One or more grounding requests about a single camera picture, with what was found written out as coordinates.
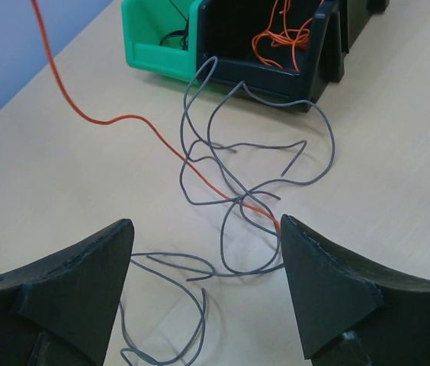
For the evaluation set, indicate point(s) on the green plastic bin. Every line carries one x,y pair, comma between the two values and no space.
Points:
161,37

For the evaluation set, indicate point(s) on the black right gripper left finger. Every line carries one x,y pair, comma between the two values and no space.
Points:
60,309

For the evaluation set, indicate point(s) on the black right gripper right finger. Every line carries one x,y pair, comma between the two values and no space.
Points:
349,309

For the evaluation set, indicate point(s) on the black plastic bin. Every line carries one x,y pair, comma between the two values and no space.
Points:
283,50

